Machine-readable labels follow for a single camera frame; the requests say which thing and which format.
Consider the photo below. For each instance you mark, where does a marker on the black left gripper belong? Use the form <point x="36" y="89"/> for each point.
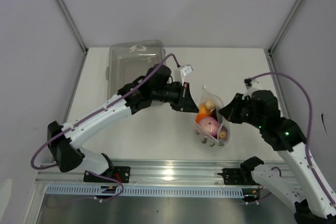
<point x="187" y="103"/>

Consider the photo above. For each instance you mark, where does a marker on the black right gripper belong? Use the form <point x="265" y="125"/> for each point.
<point x="229" y="111"/>

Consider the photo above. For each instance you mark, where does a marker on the orange fruit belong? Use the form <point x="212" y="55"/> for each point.
<point x="203" y="112"/>

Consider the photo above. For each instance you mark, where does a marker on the garlic bulb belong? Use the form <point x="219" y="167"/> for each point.
<point x="209" y="105"/>

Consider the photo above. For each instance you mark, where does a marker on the dark mangosteen fruit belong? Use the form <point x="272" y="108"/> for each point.
<point x="215" y="115"/>

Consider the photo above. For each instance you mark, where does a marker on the dark red apple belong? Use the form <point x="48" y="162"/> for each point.
<point x="222" y="134"/>

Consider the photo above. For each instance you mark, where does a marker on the clear zip top bag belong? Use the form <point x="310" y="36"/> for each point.
<point x="206" y="94"/>

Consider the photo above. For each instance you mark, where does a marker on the pink onion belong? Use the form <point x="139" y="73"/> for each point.
<point x="209" y="125"/>

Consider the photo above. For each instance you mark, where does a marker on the white radish with leaves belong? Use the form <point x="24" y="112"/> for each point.
<point x="212" y="142"/>

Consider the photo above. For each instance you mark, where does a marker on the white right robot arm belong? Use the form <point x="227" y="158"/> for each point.
<point x="312" y="203"/>

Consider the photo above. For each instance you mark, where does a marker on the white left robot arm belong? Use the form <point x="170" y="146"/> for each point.
<point x="66" y="141"/>

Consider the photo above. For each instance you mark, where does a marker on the grey plastic food bin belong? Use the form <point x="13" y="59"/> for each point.
<point x="129" y="60"/>

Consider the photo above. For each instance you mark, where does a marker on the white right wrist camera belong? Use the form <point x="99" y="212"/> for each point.
<point x="252" y="85"/>

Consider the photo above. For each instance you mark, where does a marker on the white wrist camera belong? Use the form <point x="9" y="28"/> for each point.
<point x="181" y="72"/>
<point x="252" y="85"/>

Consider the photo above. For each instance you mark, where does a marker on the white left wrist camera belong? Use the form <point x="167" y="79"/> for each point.
<point x="181" y="72"/>

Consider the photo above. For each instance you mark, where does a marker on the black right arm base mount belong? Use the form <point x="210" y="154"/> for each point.
<point x="241" y="175"/>

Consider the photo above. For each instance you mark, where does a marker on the right aluminium frame post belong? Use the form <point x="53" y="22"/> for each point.
<point x="294" y="10"/>

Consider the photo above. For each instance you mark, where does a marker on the aluminium frame post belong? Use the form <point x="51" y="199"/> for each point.
<point x="294" y="10"/>
<point x="71" y="24"/>

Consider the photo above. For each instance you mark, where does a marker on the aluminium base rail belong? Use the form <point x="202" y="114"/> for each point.
<point x="164" y="173"/>

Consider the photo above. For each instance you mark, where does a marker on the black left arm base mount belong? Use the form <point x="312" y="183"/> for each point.
<point x="119" y="173"/>

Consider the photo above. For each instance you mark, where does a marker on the white slotted cable duct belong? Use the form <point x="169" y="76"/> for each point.
<point x="154" y="191"/>

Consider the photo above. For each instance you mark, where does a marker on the left aluminium frame post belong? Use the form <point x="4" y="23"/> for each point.
<point x="71" y="24"/>

